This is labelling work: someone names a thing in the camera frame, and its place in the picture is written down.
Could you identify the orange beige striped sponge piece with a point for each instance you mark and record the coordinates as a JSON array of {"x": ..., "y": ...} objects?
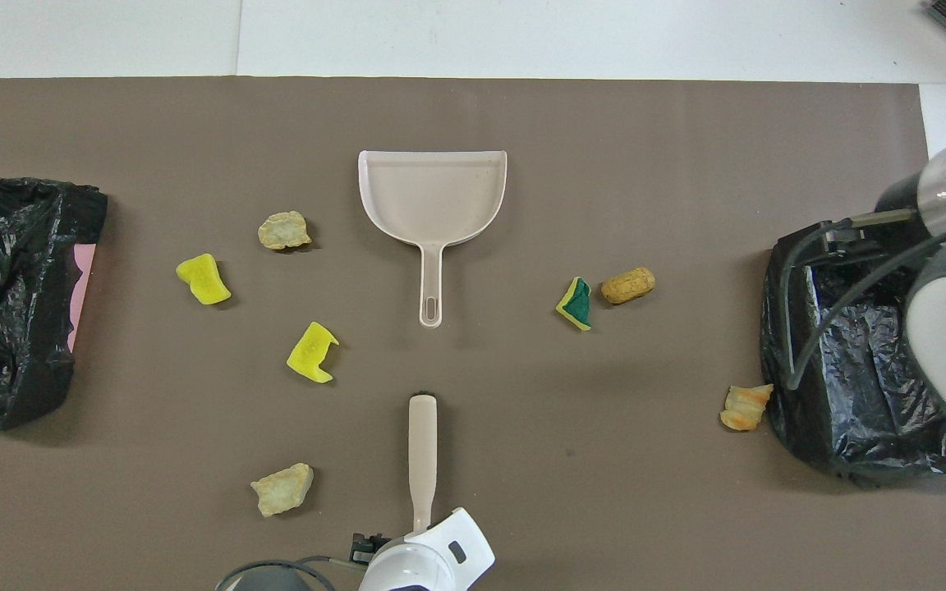
[{"x": 744, "y": 409}]

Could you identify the green and yellow sponge piece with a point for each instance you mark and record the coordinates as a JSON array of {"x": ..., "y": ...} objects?
[{"x": 578, "y": 305}]

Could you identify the beige brush black bristles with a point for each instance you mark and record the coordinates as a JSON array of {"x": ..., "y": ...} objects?
[{"x": 422, "y": 443}]

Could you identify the brown bread-shaped sponge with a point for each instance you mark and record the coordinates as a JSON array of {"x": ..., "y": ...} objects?
[{"x": 627, "y": 286}]

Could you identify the beige plastic dustpan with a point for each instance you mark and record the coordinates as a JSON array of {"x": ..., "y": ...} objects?
[{"x": 432, "y": 197}]

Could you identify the brown paper table mat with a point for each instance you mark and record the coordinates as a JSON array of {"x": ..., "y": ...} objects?
[{"x": 604, "y": 164}]

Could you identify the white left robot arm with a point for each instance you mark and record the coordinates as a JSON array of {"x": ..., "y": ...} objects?
[{"x": 432, "y": 562}]

